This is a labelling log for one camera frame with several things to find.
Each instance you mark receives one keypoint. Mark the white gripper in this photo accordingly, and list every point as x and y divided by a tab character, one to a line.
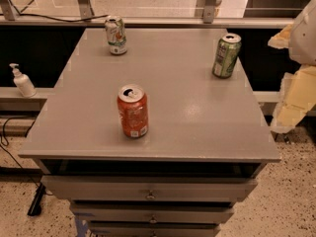
304	39

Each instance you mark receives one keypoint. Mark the red coke can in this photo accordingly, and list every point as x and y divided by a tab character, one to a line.
132	110

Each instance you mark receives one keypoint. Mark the green soda can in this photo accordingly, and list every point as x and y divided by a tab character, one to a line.
226	55

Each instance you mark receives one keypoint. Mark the white green 7up can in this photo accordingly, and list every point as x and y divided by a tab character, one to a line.
116	37

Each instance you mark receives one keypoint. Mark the grey drawer cabinet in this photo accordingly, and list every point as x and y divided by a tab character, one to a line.
207	139

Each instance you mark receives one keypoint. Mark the top drawer knob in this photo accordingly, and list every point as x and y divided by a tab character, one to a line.
150	196

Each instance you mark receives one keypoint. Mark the drawer knob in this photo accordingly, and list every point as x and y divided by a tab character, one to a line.
153	220
150	196

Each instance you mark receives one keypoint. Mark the white pump soap bottle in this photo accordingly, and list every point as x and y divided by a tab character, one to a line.
22	81

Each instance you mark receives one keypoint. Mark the black power strip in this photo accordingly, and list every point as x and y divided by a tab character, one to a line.
35	208

